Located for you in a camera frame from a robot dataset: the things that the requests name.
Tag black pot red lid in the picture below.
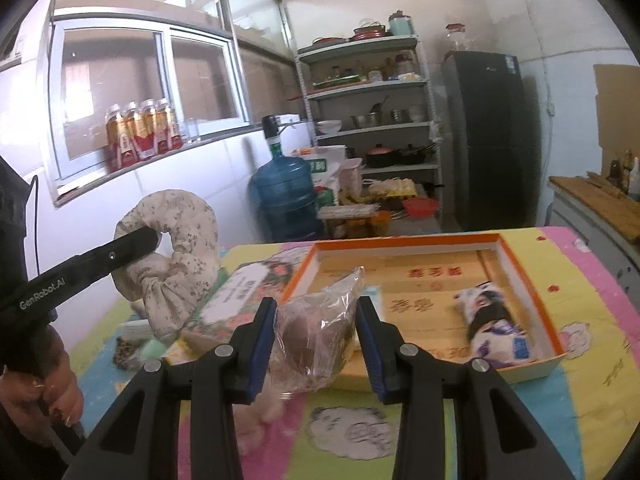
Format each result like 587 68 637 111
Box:
365 145 398 168

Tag red stacked pans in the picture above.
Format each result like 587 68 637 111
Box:
350 20 388 41

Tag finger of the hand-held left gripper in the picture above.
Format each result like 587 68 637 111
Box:
65 226 160 281

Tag white flour bag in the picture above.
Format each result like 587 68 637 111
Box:
290 146 348 206

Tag grey counter cabinet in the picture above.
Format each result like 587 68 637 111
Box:
545 175 640 301

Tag teal canister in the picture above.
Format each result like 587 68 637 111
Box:
389 10 418 37

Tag glass jar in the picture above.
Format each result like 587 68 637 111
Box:
445 23 473 53

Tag brown cardboard sheet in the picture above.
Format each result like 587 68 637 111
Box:
593 63 640 176

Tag black refrigerator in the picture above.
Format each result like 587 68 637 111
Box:
440 51 538 233

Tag white folded cloth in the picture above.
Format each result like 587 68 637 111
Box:
121 319 153 342

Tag floral neck pillow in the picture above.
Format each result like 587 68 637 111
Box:
114 189 221 343

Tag egg tray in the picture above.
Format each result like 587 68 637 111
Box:
367 180 418 198

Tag pack of orange jars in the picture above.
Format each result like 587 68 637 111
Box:
317 204 393 240

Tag wooden cutting board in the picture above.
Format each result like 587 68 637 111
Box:
549 175 640 241

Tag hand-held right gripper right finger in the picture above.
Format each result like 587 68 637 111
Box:
354 296 576 480

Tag green tray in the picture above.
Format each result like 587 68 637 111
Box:
312 74 368 88

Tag blue water jug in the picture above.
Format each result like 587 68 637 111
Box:
248 140 323 242

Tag printed cartoon blanket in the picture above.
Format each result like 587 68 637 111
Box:
67 226 640 480

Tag person's left hand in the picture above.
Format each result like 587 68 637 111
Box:
0 327 85 428

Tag amber drink bottle red label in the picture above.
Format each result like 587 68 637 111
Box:
106 105 138 173
155 97 183 152
140 99 168 156
122 101 153 161

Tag orange cardboard box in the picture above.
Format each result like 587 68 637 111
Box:
280 232 568 386

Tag sliding window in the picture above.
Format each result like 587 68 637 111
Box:
50 25 251 181

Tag white purple soft packet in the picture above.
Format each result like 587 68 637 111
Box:
454 282 533 363

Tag black frying pan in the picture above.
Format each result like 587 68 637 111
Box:
397 144 436 166

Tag grey metal shelf rack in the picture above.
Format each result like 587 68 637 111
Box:
295 35 443 231

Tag black water pump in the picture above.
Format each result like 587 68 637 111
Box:
262 115 293 158

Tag clear plastic bag brown filling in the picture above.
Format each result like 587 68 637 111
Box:
274 266 367 396

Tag red plastic basin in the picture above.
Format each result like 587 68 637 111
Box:
402 196 441 218

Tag person's dark clothing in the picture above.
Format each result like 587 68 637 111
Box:
0 155 38 291

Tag black cable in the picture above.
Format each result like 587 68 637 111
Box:
27 175 42 281

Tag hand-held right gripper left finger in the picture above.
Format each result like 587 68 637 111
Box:
62 296 278 480

